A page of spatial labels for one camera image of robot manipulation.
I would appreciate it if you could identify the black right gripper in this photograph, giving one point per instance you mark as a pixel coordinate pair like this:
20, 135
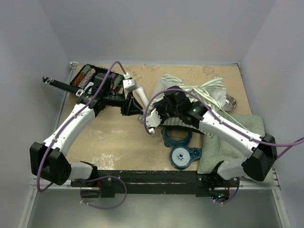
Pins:
158, 105

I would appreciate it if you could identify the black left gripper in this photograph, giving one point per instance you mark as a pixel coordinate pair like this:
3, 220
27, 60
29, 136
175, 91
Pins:
131, 107

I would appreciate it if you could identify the green striped pet tent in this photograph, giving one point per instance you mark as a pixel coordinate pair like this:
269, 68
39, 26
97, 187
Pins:
167, 81

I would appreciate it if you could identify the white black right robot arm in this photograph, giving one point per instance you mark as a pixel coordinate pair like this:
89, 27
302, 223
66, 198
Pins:
259, 152

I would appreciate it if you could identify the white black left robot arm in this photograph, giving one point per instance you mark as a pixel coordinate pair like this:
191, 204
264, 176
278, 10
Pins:
48, 159

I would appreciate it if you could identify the teal pet bowl stand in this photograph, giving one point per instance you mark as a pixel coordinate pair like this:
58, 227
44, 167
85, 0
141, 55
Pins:
181, 155

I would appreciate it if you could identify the steel pet bowl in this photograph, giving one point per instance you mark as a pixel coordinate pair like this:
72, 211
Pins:
230, 103

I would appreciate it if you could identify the green checkered pet cushion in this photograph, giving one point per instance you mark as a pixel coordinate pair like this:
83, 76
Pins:
215, 150

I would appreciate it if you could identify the white toy microphone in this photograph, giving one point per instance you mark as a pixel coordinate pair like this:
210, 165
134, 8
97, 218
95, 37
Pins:
140, 92

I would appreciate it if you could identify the black poker chip case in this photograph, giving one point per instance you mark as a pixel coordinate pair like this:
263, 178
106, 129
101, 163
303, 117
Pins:
88, 83

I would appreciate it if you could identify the green yellow chip stack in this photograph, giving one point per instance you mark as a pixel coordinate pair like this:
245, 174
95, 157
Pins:
86, 69

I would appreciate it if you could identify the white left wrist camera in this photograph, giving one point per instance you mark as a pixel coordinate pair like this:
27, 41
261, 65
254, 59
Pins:
129, 84

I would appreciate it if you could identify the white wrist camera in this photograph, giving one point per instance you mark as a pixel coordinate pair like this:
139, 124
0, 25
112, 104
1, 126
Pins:
129, 84
152, 121

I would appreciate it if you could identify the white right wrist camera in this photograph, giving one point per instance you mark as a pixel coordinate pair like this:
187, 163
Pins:
152, 121

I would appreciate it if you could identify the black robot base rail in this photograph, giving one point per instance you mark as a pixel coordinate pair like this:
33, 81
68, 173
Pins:
111, 182

